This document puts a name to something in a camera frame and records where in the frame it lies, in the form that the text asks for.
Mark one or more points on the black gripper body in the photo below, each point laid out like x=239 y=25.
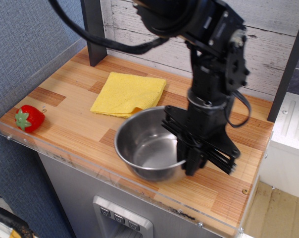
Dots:
x=204 y=127

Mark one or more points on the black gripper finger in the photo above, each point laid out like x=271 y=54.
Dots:
x=195 y=159
x=182 y=150

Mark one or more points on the stainless steel bowl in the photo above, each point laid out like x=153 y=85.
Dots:
x=147 y=148

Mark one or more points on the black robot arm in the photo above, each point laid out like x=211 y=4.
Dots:
x=216 y=37

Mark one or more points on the yellow folded cloth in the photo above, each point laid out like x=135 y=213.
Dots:
x=124 y=95

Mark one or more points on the white toy sink counter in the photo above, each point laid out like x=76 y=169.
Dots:
x=280 y=165

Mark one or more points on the grey dispenser button panel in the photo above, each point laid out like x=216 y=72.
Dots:
x=118 y=222

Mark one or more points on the silver toy fridge cabinet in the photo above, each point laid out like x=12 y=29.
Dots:
x=76 y=190

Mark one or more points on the red toy strawberry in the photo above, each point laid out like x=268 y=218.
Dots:
x=28 y=118

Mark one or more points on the yellow object bottom corner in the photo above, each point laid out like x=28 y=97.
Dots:
x=14 y=234

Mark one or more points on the black right frame post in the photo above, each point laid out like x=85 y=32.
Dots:
x=285 y=81

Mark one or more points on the black frame post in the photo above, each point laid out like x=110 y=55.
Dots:
x=285 y=81
x=93 y=23

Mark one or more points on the black left frame post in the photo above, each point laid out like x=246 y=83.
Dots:
x=93 y=23

